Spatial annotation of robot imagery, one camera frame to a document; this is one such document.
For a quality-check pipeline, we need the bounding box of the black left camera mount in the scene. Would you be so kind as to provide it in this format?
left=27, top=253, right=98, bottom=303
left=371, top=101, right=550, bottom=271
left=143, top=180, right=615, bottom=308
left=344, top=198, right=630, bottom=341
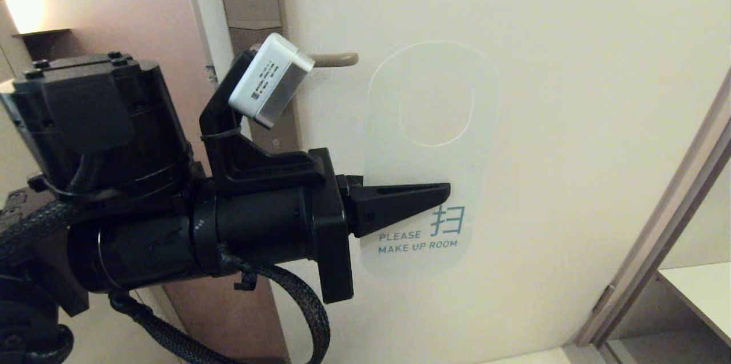
left=199, top=50, right=327, bottom=196

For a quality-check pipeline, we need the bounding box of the white shelf board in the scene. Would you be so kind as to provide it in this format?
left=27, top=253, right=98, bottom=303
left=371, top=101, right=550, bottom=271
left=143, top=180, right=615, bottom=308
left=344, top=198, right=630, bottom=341
left=657, top=263, right=731, bottom=347

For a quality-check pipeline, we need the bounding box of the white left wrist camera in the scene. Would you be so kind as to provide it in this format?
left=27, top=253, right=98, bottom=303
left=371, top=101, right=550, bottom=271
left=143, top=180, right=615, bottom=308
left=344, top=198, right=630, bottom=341
left=228, top=33, right=316, bottom=129

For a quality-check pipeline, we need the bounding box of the white room door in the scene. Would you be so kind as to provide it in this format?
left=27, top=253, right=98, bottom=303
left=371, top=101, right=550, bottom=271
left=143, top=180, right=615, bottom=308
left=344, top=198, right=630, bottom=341
left=180, top=0, right=731, bottom=364

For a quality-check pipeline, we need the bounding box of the beige metal door handle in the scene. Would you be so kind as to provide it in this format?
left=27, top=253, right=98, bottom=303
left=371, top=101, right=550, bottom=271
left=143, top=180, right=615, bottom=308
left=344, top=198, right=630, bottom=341
left=311, top=53, right=359, bottom=67

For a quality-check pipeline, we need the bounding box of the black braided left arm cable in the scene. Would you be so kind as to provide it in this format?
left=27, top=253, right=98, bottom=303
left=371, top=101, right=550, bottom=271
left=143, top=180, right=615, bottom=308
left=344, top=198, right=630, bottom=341
left=109, top=258, right=332, bottom=364

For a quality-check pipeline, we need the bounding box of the wall lamp with shelf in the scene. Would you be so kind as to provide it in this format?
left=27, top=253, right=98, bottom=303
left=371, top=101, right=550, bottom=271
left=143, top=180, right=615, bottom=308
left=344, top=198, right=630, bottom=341
left=13, top=29, right=72, bottom=62

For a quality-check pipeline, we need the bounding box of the blue door hanger sign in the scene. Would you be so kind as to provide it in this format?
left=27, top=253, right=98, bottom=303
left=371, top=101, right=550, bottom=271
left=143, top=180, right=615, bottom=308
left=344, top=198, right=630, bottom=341
left=359, top=40, right=502, bottom=282

